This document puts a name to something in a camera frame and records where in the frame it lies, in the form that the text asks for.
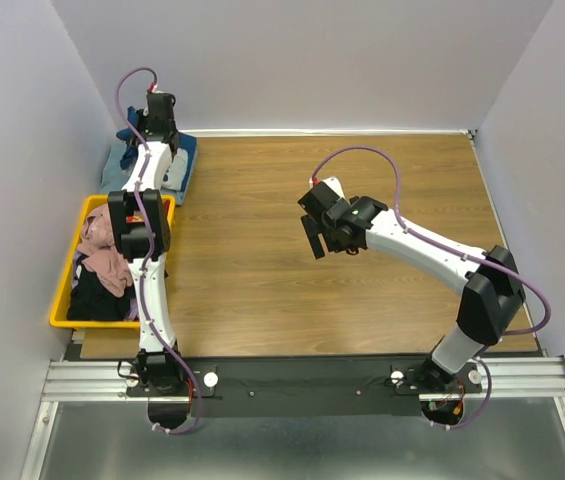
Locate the folded light blue t-shirt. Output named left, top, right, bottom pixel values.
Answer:
left=98, top=144, right=198, bottom=206

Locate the black garment in bin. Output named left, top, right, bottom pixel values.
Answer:
left=66, top=270, right=134, bottom=322

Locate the yellow plastic bin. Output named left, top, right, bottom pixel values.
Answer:
left=50, top=189, right=175, bottom=329

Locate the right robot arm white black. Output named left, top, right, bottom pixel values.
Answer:
left=298, top=177, right=525, bottom=392

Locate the pink t-shirt in bin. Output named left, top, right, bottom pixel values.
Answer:
left=77, top=204, right=133, bottom=298

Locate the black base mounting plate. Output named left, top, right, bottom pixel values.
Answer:
left=122, top=353, right=482, bottom=430

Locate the aluminium extrusion rail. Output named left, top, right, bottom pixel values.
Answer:
left=41, top=357, right=565, bottom=402

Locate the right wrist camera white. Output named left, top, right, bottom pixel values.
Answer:
left=309, top=176, right=345, bottom=198

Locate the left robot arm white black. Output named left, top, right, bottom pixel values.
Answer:
left=107, top=88, right=185, bottom=396

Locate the dark blue t-shirt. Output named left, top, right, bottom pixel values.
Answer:
left=101, top=107, right=198, bottom=202

